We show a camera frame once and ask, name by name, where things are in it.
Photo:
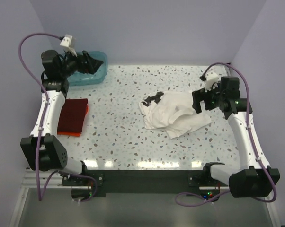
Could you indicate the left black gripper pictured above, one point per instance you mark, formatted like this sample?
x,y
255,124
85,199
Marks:
x,y
90,67

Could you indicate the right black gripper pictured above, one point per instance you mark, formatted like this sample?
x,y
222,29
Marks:
x,y
200,95

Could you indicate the white t shirt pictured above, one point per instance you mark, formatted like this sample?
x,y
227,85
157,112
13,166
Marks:
x,y
173,112

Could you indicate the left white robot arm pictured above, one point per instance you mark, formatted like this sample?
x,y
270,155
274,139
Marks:
x,y
42,149

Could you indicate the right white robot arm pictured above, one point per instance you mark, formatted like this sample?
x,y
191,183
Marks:
x,y
255,177

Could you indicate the teal plastic bin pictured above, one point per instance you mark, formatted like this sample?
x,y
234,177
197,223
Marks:
x,y
82,79

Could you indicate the folded dark red shirt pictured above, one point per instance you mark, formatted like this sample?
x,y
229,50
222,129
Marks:
x,y
72,113

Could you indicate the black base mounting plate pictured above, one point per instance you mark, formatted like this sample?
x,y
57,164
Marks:
x,y
77,193

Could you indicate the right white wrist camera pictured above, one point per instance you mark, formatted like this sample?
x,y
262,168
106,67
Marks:
x,y
211,80

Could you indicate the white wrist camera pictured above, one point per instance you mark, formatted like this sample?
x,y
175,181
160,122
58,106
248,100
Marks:
x,y
211,80
68,44

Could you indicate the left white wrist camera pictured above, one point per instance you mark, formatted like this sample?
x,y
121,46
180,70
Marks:
x,y
68,44

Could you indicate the aluminium extrusion rail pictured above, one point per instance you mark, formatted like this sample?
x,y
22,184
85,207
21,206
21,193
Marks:
x,y
40,180

